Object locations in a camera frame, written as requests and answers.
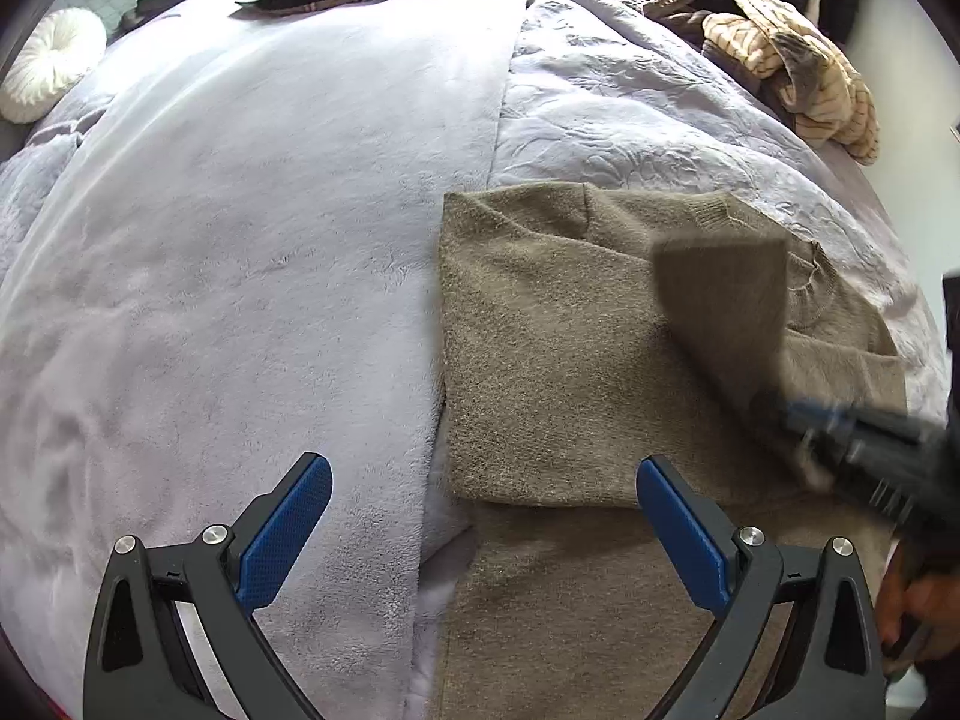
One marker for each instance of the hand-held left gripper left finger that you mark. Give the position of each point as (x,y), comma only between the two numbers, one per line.
(289,532)

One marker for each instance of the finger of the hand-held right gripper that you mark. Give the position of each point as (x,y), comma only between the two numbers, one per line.
(814,416)

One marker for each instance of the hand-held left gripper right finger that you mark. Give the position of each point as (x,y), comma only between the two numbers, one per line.
(679,532)

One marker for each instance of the olive brown knit sweater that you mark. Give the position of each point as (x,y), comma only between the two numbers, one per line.
(562,352)

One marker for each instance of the person's right hand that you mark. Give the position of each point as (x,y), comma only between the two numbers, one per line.
(904,600)

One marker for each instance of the smooth lavender fleece blanket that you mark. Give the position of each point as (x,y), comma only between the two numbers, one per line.
(262,240)

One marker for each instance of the embossed lavender blanket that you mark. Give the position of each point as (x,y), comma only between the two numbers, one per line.
(637,112)

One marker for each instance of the beige striped garment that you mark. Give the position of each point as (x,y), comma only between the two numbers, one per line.
(780,45)

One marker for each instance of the white round pleated pillow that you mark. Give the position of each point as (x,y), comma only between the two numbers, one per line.
(52,64)

